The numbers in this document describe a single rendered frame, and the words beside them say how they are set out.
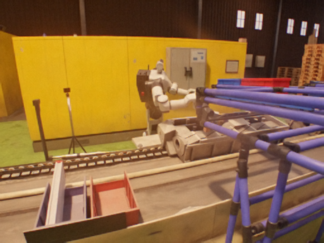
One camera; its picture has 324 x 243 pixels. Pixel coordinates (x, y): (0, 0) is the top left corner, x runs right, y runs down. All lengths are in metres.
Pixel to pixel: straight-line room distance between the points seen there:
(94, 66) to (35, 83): 0.95
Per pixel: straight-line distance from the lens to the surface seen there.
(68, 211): 1.16
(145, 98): 1.93
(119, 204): 1.12
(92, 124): 3.59
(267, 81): 1.41
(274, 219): 0.77
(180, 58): 3.53
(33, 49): 3.53
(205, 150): 1.47
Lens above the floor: 1.48
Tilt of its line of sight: 18 degrees down
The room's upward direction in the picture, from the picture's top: straight up
